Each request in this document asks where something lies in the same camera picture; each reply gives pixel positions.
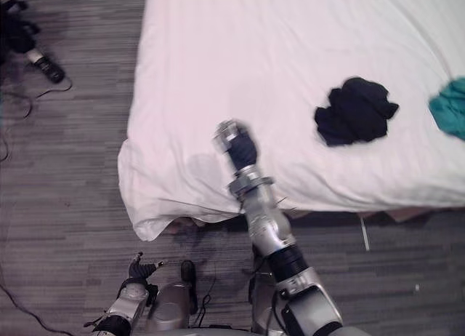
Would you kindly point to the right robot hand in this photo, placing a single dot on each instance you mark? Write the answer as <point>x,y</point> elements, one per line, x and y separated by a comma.
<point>239,143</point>

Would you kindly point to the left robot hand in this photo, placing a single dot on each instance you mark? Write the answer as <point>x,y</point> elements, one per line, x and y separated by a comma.
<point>141,267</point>

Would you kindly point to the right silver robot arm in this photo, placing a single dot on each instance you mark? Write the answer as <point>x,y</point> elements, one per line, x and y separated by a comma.
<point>279,256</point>

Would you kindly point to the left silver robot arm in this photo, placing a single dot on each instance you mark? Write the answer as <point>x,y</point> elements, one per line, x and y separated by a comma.
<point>121,307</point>

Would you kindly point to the white bed sheet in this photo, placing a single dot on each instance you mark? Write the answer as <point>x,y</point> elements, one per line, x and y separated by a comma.
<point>290,96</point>

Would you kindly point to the black crumpled cloth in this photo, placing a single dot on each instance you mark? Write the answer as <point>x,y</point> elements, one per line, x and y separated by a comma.
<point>354,112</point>

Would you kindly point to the teal crumpled cloth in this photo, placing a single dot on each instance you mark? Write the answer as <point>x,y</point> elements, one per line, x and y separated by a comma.
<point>450,108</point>

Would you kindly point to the silver robot leg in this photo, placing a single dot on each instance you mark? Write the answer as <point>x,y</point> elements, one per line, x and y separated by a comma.
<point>170,307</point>

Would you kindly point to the dark robot foot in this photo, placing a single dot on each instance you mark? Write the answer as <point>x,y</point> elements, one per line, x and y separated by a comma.
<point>189,281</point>

